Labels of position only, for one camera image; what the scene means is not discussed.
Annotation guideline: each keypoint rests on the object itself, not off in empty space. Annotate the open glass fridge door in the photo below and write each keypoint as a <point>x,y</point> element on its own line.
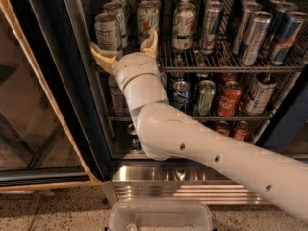
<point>52,130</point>

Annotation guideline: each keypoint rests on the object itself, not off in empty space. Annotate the red Coca-Cola can middle shelf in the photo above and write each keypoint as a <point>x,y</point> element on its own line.
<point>229,95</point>

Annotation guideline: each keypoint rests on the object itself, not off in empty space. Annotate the silver slim energy can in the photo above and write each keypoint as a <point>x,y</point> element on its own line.
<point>212,20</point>

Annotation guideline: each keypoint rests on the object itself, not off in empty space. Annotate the blue Red Bull can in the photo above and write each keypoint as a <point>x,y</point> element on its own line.
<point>288,31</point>

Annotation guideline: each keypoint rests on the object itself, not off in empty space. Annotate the left water bottle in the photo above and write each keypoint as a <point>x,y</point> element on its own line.
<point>118,99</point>

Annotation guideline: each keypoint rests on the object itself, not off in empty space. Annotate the blue Pepsi can middle shelf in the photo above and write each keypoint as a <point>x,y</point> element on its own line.
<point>181,96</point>

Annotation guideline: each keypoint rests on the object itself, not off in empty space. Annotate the right water bottle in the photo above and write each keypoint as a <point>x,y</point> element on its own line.
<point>163,78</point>

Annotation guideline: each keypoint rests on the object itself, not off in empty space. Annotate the left Coke can bottom shelf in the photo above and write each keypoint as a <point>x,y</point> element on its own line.
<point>223,128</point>

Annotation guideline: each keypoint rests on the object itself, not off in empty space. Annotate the middle wire shelf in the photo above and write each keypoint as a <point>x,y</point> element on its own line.
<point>212,116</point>

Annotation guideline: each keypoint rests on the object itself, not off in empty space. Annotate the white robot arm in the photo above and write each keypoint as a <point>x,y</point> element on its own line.
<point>164,131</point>

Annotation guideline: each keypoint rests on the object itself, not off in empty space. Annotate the left Pepsi can bottom shelf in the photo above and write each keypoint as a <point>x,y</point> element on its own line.
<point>134,140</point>

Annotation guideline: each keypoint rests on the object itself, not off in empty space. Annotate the clear plastic bin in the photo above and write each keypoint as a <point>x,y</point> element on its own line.
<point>159,215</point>

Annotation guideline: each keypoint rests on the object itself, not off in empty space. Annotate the wire shelf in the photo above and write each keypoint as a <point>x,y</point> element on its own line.
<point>222,61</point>
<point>212,116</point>

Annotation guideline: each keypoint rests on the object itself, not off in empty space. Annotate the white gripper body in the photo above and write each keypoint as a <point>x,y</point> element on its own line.
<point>137,68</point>

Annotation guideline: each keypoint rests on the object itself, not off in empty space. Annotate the top wire shelf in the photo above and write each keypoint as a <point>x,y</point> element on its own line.
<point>222,61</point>

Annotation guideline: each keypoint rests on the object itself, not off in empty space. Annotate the coke can shelf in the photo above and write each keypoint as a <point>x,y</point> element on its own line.
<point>223,128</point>
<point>241,131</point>

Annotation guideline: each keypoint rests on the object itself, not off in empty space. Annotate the right Coke can bottom shelf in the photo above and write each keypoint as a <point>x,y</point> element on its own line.
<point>241,131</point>

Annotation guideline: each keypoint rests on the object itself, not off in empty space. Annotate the water bottle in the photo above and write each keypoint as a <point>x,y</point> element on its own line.
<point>163,78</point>
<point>118,99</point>

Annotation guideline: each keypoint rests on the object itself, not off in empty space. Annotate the white labelled bottle middle shelf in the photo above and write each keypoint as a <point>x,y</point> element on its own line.
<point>260,94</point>

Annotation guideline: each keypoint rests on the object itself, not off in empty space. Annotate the green can middle shelf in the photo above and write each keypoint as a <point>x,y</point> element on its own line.
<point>206,94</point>

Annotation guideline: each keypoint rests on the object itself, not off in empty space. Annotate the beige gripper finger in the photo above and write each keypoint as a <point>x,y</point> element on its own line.
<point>150,45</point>
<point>107,60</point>

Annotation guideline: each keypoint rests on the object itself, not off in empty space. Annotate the front silver Red Bull can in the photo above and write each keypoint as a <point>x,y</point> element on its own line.
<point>254,35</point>

